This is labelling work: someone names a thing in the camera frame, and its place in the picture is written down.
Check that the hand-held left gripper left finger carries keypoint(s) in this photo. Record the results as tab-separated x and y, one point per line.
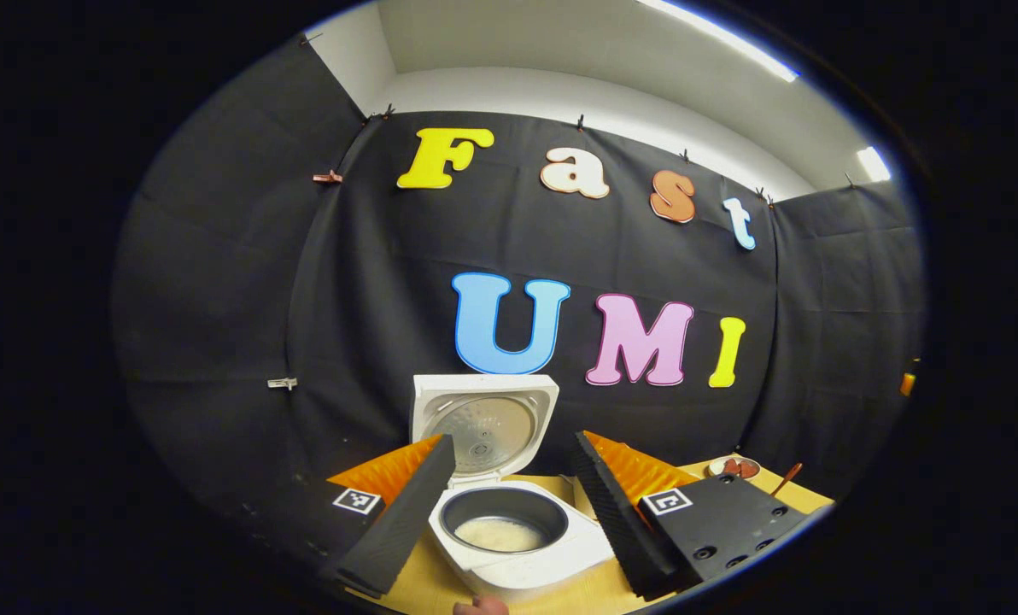
411	512

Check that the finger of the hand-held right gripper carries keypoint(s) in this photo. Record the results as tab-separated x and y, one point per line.
907	383

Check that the white rice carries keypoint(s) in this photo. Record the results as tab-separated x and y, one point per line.
499	535

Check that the black backdrop cloth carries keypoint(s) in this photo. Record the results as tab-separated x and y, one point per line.
389	256

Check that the small ceiling light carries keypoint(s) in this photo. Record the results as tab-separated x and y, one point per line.
874	164

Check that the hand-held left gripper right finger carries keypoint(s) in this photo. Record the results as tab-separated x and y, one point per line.
611	521

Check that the white rice cooker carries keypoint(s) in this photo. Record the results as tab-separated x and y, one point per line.
560	555

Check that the brown wooden spoon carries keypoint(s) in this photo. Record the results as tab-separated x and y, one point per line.
787	478

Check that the long ceiling light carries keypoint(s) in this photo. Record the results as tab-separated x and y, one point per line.
722	38

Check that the white oval plate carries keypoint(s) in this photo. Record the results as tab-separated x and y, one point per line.
714	466

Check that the white clip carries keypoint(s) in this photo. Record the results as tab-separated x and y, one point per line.
282	383

